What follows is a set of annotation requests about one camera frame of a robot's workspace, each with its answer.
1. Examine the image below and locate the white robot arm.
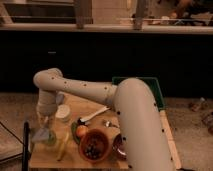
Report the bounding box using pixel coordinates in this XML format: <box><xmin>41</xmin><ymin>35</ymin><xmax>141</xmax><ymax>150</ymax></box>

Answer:
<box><xmin>33</xmin><ymin>68</ymin><xmax>176</xmax><ymax>171</ymax></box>

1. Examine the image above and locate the green plastic cup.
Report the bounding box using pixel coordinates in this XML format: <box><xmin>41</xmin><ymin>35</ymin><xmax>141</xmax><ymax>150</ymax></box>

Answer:
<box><xmin>43</xmin><ymin>131</ymin><xmax>56</xmax><ymax>146</ymax></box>

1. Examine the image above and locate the orange fruit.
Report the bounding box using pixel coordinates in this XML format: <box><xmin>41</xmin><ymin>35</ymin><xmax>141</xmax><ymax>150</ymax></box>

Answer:
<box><xmin>76</xmin><ymin>125</ymin><xmax>88</xmax><ymax>138</ymax></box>

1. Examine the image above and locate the yellow banana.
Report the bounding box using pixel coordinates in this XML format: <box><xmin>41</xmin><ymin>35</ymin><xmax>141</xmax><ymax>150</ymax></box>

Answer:
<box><xmin>57</xmin><ymin>132</ymin><xmax>69</xmax><ymax>161</ymax></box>

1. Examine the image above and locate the green plastic tray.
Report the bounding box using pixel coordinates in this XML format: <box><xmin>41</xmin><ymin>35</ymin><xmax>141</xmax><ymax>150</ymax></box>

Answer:
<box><xmin>112</xmin><ymin>76</ymin><xmax>165</xmax><ymax>111</ymax></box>

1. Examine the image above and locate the white handled spoon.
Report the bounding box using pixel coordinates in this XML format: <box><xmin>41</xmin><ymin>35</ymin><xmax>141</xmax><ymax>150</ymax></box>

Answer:
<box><xmin>77</xmin><ymin>106</ymin><xmax>110</xmax><ymax>125</ymax></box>

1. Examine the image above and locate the dark brown bowl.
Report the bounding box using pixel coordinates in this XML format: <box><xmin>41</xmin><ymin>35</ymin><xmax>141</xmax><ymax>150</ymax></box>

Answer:
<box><xmin>112</xmin><ymin>134</ymin><xmax>126</xmax><ymax>160</ymax></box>

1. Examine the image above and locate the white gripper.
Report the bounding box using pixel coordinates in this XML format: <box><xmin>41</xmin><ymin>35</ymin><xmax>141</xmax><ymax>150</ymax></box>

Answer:
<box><xmin>36</xmin><ymin>90</ymin><xmax>58</xmax><ymax>126</ymax></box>

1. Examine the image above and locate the black pole stand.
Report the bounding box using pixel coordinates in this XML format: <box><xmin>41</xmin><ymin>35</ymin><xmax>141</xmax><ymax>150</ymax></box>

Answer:
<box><xmin>22</xmin><ymin>122</ymin><xmax>29</xmax><ymax>171</ymax></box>

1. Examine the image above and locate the green leaf plate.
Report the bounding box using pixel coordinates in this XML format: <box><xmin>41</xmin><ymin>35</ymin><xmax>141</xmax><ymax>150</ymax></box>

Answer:
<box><xmin>71</xmin><ymin>122</ymin><xmax>80</xmax><ymax>145</ymax></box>

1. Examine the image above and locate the orange bowl with grapes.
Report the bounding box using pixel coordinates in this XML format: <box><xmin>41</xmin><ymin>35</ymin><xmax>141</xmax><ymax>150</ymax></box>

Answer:
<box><xmin>78</xmin><ymin>129</ymin><xmax>110</xmax><ymax>163</ymax></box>

